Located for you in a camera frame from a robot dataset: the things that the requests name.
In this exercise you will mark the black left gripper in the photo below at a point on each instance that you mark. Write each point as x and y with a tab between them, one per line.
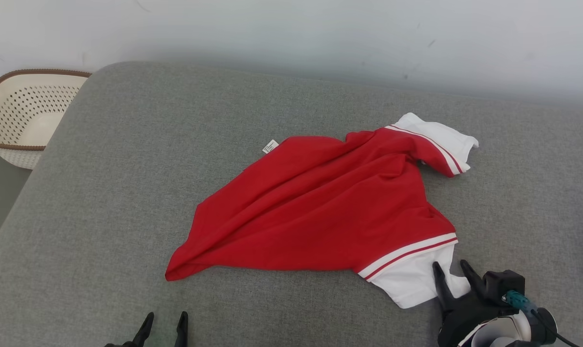
120	345

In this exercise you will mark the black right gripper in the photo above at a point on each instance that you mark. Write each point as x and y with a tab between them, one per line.
462	320

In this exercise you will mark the red shirt with white sleeves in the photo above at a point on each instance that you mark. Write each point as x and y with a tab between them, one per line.
320	212

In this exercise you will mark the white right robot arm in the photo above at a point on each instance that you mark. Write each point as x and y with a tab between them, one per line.
508	332

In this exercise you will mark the cream perforated laundry basket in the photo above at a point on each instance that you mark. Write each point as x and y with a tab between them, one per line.
26	115

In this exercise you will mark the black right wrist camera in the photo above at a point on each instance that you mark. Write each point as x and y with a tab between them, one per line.
503	284

